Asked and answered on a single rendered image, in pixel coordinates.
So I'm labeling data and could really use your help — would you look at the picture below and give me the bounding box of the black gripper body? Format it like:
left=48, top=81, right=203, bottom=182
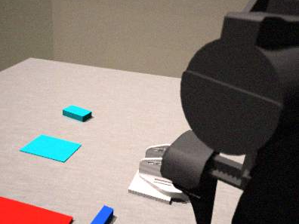
left=160, top=130, right=299, bottom=191

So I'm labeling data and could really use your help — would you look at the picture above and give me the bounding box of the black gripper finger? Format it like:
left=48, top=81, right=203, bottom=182
left=171, top=177, right=217, bottom=224

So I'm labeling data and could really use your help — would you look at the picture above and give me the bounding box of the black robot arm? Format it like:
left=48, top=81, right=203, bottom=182
left=180, top=0, right=299, bottom=224

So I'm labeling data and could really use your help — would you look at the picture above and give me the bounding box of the small cyan rectangular block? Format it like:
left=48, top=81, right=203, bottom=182
left=63, top=105, right=92, bottom=121

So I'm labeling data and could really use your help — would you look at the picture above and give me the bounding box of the white flat rectangular plate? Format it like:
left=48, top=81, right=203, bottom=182
left=128, top=170, right=171, bottom=204

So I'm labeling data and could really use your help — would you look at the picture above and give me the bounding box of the cyan flat square plate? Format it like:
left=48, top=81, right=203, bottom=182
left=20, top=135, right=82, bottom=162

